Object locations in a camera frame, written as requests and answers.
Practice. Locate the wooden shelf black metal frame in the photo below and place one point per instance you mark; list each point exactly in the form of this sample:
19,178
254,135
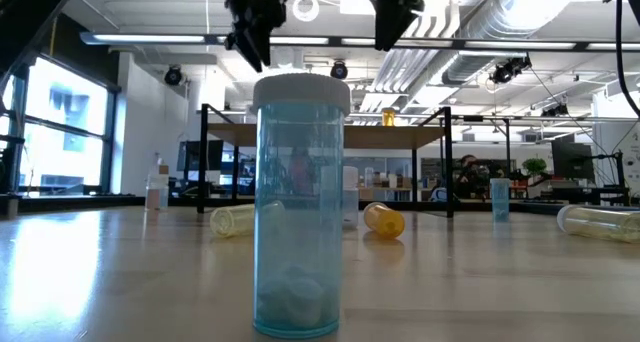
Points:
380,137

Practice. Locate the clear bottle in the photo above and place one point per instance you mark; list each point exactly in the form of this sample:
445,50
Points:
600,223

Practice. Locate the orange pill bottle white cap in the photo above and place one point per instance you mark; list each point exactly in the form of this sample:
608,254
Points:
385,221
388,118

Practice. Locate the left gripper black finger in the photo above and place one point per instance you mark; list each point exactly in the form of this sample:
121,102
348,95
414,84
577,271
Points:
392,12
255,22

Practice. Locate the blue pill bottle white cap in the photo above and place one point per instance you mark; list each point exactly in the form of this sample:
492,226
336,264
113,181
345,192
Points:
500,199
300,207

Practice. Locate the black metal rig frame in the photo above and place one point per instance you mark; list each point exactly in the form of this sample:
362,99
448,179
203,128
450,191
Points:
100,202

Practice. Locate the black round ceiling spotlight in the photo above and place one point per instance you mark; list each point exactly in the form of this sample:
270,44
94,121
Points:
339,70
173,75

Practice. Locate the clear plastic jar white lid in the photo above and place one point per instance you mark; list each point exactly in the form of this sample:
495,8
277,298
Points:
156,194
351,202

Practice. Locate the black monitor on stand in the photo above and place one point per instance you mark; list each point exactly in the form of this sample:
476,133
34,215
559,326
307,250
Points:
187,154

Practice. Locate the person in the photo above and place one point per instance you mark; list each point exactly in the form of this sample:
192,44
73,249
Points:
470,177

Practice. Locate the green background potted plant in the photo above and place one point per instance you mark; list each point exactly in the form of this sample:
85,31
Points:
534,166

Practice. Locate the black desk monitor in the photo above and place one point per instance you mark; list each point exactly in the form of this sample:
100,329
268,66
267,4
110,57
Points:
572,159

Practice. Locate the large room window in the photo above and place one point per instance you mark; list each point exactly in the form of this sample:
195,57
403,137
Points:
65,132

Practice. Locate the yellow pill bottle white cap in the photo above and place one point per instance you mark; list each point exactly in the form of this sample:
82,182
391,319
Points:
235,221

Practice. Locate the white pump bottle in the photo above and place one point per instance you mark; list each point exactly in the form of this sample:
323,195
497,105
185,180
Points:
158,160

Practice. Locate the black overhead rig beam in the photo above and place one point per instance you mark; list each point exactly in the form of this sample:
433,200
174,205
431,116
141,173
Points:
334,41

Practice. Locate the black ceiling track light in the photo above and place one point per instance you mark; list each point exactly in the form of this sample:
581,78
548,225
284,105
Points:
555,111
510,69

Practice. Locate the silver ventilation duct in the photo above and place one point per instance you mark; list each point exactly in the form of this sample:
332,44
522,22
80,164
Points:
505,17

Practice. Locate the small brown cardboard box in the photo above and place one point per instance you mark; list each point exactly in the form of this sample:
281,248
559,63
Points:
163,169

